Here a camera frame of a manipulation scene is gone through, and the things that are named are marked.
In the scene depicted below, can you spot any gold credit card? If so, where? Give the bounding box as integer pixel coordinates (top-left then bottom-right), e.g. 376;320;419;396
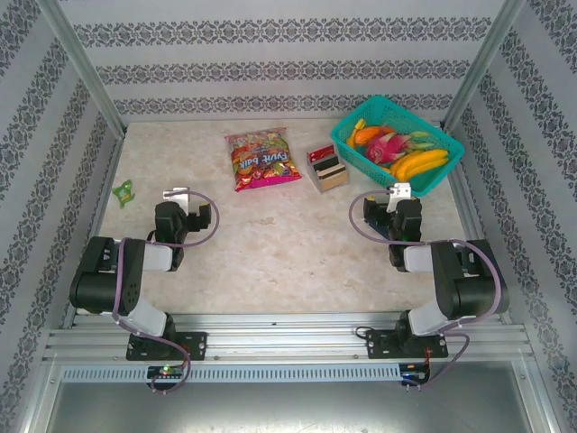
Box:
318;167;350;190

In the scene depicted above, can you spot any black credit card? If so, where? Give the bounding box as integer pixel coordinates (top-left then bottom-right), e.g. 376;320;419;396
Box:
314;154;343;175

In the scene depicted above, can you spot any red credit card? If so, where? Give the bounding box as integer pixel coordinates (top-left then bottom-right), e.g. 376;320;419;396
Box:
307;143;337;167

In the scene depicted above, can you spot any small green candy wrapper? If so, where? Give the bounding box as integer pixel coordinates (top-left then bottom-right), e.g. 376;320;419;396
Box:
112;179;139;209

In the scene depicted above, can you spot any yellow banana bunch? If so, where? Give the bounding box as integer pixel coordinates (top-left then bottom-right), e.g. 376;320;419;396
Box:
388;148;451;184

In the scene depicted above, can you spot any pink dragon fruit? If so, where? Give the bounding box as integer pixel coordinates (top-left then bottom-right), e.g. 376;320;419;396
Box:
364;125;437;166

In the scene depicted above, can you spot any teal plastic basket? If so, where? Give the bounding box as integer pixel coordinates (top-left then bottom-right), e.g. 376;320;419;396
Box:
330;95;466;198

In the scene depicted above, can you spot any orange mango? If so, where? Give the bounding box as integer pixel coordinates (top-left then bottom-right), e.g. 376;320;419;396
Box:
353;125;384;148

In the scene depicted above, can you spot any small yellow fruit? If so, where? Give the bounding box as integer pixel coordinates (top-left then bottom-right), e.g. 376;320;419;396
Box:
345;117;367;150

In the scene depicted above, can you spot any colourful fruit candy bag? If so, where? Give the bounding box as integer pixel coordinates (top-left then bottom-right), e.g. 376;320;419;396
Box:
224;126;303;194

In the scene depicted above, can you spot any small circuit board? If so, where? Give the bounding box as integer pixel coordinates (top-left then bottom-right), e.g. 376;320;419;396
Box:
400;364;432;383
147;364;184;379

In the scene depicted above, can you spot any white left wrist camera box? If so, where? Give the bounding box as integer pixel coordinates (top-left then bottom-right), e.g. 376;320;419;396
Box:
161;186;191;214

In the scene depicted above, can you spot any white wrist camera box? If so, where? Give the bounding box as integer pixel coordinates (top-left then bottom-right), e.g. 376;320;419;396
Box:
161;186;191;214
386;181;413;214

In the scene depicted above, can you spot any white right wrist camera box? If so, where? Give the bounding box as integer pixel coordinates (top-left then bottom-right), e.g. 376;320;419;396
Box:
386;181;413;214

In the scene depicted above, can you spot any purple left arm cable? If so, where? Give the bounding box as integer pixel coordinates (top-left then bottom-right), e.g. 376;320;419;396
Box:
111;189;221;396

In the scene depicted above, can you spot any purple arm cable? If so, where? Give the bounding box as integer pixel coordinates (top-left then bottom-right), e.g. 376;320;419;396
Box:
349;189;502;392
111;189;221;396

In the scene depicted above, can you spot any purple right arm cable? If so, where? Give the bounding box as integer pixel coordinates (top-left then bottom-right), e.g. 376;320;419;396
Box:
349;189;502;392

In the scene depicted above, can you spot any aluminium side rail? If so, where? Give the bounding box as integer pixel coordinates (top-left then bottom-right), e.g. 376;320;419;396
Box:
448;128;514;325
60;130;127;329

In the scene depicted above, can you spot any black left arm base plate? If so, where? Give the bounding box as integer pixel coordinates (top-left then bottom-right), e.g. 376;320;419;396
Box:
125;331;208;362

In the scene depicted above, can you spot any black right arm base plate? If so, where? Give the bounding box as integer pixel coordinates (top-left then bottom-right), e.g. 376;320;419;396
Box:
364;328;450;360

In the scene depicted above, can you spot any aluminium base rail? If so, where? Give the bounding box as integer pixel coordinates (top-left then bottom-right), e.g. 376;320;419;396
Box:
42;310;531;363

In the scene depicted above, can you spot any aluminium frame post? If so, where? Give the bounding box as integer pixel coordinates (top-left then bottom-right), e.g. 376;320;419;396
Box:
440;0;527;133
35;0;128;139

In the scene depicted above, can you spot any slotted grey cable duct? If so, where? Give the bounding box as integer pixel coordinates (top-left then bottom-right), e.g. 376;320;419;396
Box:
60;364;402;383

